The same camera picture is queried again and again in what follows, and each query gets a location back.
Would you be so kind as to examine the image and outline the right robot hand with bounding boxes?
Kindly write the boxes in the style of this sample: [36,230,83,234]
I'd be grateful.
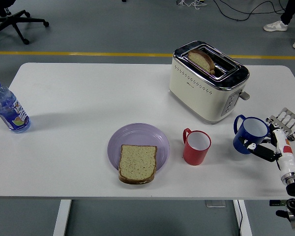
[237,122,295,179]

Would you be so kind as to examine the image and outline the blue enamel cup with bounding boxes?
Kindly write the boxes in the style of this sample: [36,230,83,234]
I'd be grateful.
[233,114,271,155]

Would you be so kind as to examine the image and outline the red enamel cup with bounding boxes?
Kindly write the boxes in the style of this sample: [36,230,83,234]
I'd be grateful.
[182,127,212,166]

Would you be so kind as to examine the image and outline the rounded bread slice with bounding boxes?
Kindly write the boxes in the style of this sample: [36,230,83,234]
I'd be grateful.
[187,49,215,75]

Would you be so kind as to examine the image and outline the square bread slice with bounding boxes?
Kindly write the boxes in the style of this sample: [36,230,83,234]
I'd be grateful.
[118,144,158,185]

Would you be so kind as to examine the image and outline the metal toast rack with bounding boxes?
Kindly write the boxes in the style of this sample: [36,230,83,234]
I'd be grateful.
[265,107,295,142]

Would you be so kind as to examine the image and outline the black table control panel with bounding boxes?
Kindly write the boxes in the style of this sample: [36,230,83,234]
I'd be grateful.
[269,200,289,207]

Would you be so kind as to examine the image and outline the white table leg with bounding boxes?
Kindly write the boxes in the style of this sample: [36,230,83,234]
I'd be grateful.
[53,199,72,236]
[233,200,253,236]

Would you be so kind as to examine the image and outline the cream and chrome toaster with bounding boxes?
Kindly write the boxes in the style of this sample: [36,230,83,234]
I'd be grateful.
[169,40,251,125]

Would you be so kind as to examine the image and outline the person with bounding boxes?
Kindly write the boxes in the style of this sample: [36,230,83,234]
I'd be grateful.
[263,0,295,50]

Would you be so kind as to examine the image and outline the purple plate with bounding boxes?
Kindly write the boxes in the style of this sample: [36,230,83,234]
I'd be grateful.
[107,122,170,176]

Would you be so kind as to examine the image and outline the blue-capped drink bottle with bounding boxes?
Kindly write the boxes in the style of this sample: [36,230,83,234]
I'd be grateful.
[0,77,31,134]

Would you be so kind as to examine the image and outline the black office chair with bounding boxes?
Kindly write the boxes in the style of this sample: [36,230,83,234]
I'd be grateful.
[0,0,50,46]

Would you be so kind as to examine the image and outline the black table leg cable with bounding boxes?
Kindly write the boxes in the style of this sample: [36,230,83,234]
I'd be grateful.
[236,200,244,236]

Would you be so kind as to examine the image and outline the grey under-table bracket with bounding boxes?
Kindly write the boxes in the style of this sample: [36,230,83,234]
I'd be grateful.
[206,200,227,208]

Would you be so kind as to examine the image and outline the black floor cable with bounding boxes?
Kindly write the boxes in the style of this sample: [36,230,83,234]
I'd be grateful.
[212,0,295,22]

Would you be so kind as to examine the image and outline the white floor cords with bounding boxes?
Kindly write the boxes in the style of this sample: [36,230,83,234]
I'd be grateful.
[176,0,207,11]

